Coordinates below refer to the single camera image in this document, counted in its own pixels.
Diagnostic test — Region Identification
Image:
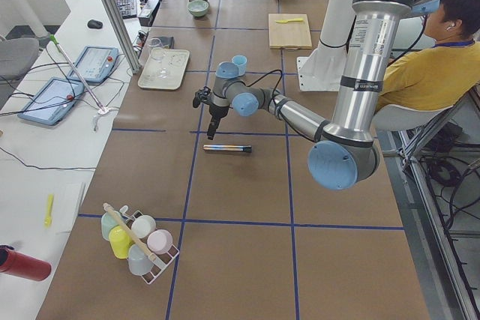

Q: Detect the black keyboard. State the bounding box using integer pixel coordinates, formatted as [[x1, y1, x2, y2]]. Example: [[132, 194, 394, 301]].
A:
[[115, 0, 137, 19]]

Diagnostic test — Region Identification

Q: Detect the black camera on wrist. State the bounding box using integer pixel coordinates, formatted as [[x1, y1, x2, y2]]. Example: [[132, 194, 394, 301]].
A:
[[192, 86, 212, 109]]

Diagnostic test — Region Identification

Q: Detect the pale grey plastic cup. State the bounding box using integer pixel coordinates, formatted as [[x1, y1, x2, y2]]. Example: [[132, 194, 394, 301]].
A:
[[127, 244, 153, 276]]

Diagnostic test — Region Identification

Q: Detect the clear wine glass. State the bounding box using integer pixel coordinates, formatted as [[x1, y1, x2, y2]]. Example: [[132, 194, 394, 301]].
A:
[[148, 38, 169, 79]]

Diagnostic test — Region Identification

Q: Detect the dark grey folded cloth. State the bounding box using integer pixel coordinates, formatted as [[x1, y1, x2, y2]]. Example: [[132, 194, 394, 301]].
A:
[[155, 36, 175, 49]]

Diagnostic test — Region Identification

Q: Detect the white chair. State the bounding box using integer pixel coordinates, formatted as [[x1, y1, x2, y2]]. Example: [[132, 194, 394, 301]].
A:
[[372, 104, 450, 131]]

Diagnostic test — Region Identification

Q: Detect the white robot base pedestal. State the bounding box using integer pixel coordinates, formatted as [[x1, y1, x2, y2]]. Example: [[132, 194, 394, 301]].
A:
[[297, 0, 356, 91]]

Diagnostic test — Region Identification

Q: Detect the cream plastic tray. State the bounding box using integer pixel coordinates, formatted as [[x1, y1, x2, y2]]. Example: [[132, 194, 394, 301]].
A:
[[137, 48, 190, 91]]

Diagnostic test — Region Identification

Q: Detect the red water bottle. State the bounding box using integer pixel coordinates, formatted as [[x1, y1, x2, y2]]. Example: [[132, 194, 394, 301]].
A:
[[1, 245, 52, 281]]

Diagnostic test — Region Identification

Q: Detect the yellow plastic knife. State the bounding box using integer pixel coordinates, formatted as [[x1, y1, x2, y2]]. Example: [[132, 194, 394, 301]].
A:
[[275, 17, 304, 24]]

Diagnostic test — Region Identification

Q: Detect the light blue plastic cup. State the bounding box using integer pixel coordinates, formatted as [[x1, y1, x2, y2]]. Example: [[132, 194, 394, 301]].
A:
[[231, 55, 248, 76]]

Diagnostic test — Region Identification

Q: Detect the wooden rack handle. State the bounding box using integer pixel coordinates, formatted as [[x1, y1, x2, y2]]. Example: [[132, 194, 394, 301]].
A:
[[103, 203, 156, 262]]

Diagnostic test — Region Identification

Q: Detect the mint green plastic cup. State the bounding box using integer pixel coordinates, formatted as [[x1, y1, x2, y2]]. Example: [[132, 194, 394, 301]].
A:
[[100, 212, 118, 241]]

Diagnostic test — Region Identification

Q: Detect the white wire cup rack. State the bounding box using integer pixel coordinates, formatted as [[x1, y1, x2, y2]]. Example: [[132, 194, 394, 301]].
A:
[[120, 205, 179, 284]]

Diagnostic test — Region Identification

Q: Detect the black metal muddler stick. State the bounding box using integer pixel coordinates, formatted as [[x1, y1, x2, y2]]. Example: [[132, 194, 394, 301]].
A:
[[202, 144, 253, 154]]

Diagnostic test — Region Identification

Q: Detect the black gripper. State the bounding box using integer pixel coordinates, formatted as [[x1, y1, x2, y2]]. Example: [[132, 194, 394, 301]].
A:
[[207, 103, 229, 140]]

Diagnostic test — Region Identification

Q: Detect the yellow-green plastic cup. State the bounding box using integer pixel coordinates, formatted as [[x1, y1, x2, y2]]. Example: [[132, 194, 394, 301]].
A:
[[108, 226, 132, 259]]

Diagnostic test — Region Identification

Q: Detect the person in yellow shirt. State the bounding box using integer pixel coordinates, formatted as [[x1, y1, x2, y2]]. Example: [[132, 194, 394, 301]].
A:
[[376, 0, 479, 111]]

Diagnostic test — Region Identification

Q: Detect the yellow plastic spoon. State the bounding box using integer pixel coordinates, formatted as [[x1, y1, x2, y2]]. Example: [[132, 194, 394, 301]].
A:
[[43, 193, 54, 228]]

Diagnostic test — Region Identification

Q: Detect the green bowl with ice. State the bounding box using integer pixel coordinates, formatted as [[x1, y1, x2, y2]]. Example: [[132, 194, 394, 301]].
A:
[[187, 0, 209, 18]]

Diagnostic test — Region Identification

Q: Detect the teach pendant tablet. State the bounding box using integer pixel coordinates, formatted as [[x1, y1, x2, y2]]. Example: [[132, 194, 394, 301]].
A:
[[17, 77, 85, 126], [74, 46, 119, 85]]

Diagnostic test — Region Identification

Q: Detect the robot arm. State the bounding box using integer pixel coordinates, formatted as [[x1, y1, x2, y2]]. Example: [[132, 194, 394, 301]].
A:
[[193, 0, 440, 190]]

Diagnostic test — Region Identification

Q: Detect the aluminium frame post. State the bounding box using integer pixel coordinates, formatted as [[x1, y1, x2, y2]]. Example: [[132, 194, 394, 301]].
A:
[[101, 0, 141, 74]]

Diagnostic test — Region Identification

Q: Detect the teach pendant tablet far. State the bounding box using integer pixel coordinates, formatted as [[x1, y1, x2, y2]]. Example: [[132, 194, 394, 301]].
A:
[[74, 46, 119, 85]]

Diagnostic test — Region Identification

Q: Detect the bamboo cutting board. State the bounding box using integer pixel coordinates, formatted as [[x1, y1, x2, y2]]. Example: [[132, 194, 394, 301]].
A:
[[268, 13, 312, 49]]

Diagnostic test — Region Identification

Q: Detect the pink plastic cup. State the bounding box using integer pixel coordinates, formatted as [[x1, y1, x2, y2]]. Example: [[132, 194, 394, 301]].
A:
[[147, 229, 173, 255]]

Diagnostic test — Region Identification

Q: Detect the black computer mouse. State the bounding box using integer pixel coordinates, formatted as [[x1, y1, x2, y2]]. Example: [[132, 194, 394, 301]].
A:
[[87, 19, 104, 30]]

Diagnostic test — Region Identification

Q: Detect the teach pendant tablet near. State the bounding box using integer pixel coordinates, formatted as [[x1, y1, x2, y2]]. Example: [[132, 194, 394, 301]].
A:
[[17, 77, 85, 126]]

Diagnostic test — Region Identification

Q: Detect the white plastic cup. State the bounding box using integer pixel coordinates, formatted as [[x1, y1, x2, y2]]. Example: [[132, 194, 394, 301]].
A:
[[131, 214, 156, 239]]

